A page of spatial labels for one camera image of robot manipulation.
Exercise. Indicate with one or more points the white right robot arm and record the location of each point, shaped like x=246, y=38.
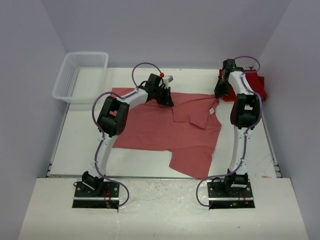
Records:
x=245, y=114

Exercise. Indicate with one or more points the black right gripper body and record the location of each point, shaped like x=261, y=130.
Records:
x=222, y=88

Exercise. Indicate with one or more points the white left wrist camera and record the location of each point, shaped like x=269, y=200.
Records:
x=167, y=79

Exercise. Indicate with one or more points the pink t shirt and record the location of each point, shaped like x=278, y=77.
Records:
x=189, y=130

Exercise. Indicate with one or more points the folded dark red t shirt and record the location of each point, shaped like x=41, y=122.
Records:
x=257, y=83

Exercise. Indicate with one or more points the white plastic basket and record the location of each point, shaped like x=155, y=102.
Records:
x=81, y=77

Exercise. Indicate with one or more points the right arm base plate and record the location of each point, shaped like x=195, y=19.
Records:
x=221, y=197

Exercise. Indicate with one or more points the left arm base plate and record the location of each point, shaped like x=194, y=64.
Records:
x=96, y=194

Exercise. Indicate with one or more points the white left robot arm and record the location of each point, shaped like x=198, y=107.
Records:
x=112, y=120

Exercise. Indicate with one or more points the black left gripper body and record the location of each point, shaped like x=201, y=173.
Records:
x=161, y=95

